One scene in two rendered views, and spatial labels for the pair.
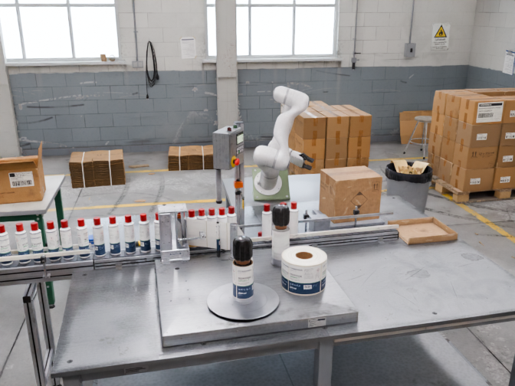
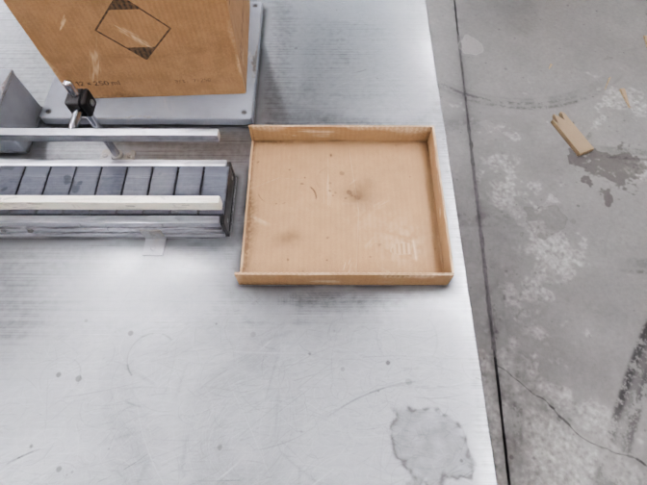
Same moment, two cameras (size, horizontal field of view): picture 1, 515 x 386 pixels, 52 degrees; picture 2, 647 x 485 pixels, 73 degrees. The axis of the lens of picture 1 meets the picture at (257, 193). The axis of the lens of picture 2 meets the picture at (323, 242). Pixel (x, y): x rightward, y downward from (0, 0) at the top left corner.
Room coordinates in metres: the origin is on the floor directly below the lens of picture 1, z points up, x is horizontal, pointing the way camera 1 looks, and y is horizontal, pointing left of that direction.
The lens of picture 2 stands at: (2.48, -1.00, 1.43)
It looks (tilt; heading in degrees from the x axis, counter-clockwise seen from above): 64 degrees down; 13
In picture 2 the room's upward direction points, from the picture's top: straight up
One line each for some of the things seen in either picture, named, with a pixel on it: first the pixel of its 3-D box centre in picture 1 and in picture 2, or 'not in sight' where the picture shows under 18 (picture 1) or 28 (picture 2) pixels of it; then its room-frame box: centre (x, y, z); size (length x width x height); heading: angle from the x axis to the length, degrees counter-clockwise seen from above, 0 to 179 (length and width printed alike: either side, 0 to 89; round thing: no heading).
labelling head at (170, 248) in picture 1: (173, 232); not in sight; (2.42, 0.42, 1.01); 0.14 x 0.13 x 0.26; 103
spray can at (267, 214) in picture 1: (267, 222); not in sight; (2.62, -0.05, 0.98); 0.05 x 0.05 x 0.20
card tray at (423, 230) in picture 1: (421, 230); (342, 200); (2.82, -0.95, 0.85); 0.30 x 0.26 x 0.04; 103
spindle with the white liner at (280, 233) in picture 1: (280, 234); not in sight; (2.35, -0.11, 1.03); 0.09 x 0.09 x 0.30
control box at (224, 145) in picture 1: (228, 148); not in sight; (2.66, 0.15, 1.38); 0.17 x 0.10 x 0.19; 158
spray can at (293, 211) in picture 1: (293, 220); not in sight; (2.65, -0.19, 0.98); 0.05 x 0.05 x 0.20
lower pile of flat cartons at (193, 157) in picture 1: (191, 157); not in sight; (7.10, 0.91, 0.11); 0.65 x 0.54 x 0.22; 97
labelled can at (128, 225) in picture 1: (129, 233); not in sight; (2.46, 0.65, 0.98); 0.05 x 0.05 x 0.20
